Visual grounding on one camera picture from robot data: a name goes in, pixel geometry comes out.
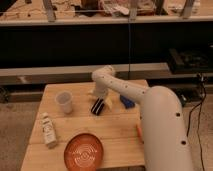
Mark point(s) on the orange ceramic plate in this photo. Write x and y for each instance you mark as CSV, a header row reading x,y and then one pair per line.
x,y
84,152

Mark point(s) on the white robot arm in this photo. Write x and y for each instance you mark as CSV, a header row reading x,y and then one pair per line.
x,y
166,146

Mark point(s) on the blue object on table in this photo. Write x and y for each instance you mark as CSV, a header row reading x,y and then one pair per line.
x,y
126,102

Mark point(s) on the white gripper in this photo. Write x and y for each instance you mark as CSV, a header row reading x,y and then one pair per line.
x,y
100,91

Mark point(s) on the black box on shelf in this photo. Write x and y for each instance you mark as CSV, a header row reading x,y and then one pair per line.
x,y
190,61

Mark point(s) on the white plastic bottle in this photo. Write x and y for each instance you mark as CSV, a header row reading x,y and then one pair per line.
x,y
48,131

